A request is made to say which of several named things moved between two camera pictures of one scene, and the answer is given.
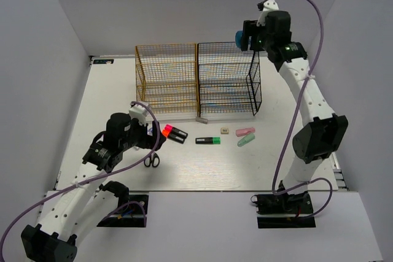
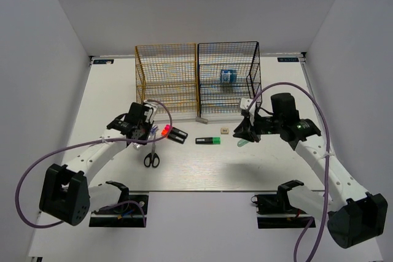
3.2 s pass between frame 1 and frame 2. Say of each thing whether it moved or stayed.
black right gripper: moved
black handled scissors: stayed
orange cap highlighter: stayed
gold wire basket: stayed
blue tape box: moved
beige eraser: stayed
